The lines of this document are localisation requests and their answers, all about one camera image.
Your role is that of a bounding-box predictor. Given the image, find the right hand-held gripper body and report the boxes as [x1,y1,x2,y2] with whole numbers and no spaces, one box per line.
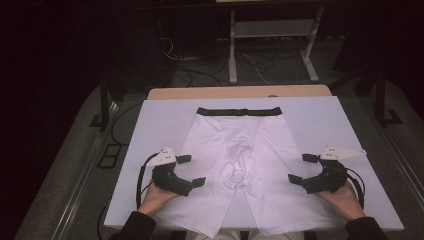
[314,145,368,194]

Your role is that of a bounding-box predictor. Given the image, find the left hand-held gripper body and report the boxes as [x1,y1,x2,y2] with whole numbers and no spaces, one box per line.
[146,147,181,192]

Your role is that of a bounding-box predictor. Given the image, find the white pants with black waistband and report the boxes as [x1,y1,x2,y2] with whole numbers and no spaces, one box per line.
[153,106,334,239]

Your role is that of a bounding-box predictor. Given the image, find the person's left hand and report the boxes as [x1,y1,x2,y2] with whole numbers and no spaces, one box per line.
[138,179,183,218]

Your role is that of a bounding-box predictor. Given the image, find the person's right hand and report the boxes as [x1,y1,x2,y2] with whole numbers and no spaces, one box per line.
[314,181,367,222]

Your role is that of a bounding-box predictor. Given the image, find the person's legs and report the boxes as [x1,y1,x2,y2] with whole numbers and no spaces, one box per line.
[184,229,306,240]

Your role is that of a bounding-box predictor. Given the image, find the black metal stand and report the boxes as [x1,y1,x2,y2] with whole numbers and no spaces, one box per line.
[88,75,114,132]
[373,66,403,128]

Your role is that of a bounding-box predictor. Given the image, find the black cable on floor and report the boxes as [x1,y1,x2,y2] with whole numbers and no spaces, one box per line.
[110,100,144,146]

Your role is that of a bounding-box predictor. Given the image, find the black floor cables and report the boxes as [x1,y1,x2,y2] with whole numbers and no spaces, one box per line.
[171,54,229,88]

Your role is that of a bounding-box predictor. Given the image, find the white floor cable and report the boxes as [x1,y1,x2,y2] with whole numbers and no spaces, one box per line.
[239,52,272,86]

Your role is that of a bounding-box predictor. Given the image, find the white metal stand frame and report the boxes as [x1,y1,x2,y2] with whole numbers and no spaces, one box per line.
[228,6,326,85]

